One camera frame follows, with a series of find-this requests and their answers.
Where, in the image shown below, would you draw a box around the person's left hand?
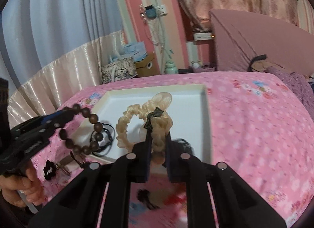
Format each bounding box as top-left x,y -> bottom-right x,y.
1,160 -> 45,207

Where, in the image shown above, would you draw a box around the white power strip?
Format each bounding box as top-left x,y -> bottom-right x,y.
193,32 -> 212,41

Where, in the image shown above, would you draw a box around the white shallow tray box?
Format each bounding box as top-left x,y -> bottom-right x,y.
91,84 -> 212,164

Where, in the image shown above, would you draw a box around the small black flower clip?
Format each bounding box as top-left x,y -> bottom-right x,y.
43,160 -> 57,181

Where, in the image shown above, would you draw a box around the black white floral bag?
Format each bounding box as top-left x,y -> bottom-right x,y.
101,57 -> 137,84

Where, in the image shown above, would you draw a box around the green water bottle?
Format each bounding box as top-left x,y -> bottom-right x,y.
165,61 -> 178,75

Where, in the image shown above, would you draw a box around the brown wooden bead bracelet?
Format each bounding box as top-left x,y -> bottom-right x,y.
58,103 -> 105,156

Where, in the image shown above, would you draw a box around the teal pouch charger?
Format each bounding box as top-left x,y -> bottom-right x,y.
145,5 -> 157,20

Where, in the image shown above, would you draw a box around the black strap on headboard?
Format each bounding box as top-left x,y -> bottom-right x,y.
248,54 -> 268,72

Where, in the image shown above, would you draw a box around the light blue gift bag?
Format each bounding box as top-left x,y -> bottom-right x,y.
109,42 -> 147,63

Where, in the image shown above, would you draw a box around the pink padded headboard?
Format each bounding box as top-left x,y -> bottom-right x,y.
210,10 -> 313,75

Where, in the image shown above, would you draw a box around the pink floral bed sheet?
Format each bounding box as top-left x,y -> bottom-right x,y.
32,72 -> 313,227

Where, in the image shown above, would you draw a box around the white wall socket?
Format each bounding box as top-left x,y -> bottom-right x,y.
155,4 -> 168,16

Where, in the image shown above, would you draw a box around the white charging cables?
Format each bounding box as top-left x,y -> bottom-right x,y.
139,4 -> 174,72

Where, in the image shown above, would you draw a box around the brown cardboard box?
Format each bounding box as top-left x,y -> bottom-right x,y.
135,53 -> 160,77

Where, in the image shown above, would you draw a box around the blue and cream curtain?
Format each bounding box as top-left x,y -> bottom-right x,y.
1,0 -> 124,126

